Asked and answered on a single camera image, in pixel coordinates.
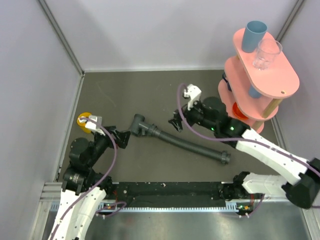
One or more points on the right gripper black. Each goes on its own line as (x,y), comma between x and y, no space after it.
(177,122)

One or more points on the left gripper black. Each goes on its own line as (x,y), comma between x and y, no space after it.
(122,138)

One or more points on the grey plastic pipe fitting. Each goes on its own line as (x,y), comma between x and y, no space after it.
(140,128)

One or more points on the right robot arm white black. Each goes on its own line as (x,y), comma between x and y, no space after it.
(297,179)

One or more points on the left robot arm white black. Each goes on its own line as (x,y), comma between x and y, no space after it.
(82,188)

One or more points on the yellow plastic cup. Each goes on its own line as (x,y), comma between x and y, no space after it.
(82,122)

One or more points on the orange bowl bottom tier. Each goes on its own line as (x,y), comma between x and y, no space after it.
(237,112)

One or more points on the dark blue cup behind shelf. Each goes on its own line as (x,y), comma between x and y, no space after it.
(224,77)

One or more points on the blue cup middle tier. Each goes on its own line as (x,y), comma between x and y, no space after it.
(254,93)

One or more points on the pink three-tier shelf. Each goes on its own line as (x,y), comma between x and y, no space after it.
(278,82)

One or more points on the clear glass cup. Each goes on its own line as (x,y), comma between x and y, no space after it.
(267,51)

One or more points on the blue cup on top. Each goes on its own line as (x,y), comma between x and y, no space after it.
(253,34)

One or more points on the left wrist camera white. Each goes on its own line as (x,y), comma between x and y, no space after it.
(94,124)

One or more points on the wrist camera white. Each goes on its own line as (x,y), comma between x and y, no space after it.
(193,94)
(94,124)

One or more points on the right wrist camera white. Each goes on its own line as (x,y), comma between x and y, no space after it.
(193,94)

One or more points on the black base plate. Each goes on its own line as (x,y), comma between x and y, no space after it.
(173,194)

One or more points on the grey slotted cable duct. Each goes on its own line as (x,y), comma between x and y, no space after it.
(230,207)

